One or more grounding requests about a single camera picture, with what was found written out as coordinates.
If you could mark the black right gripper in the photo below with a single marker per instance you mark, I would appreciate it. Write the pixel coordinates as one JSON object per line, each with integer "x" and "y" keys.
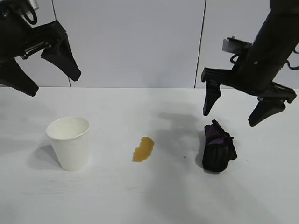
{"x": 257, "y": 74}

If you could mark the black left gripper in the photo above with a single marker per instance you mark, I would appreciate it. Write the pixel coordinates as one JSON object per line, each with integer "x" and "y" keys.
{"x": 14, "y": 32}

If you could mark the black and purple cloth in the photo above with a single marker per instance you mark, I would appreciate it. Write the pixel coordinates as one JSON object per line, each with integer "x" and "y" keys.
{"x": 215, "y": 156}

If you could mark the white paper cup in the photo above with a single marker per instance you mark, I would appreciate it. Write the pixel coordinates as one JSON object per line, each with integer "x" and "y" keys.
{"x": 70, "y": 147}

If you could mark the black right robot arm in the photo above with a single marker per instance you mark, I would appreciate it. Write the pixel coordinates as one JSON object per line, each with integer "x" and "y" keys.
{"x": 280, "y": 25}

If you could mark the brown liquid spill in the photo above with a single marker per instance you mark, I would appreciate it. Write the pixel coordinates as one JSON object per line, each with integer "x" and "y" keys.
{"x": 143, "y": 149}

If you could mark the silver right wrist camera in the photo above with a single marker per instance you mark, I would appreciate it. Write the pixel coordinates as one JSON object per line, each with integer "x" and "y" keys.
{"x": 230, "y": 45}

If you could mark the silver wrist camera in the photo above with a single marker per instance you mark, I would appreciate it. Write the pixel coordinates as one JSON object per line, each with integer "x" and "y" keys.
{"x": 230, "y": 45}
{"x": 33, "y": 3}

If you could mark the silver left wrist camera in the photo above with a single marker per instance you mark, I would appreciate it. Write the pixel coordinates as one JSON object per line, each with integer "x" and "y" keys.
{"x": 33, "y": 3}

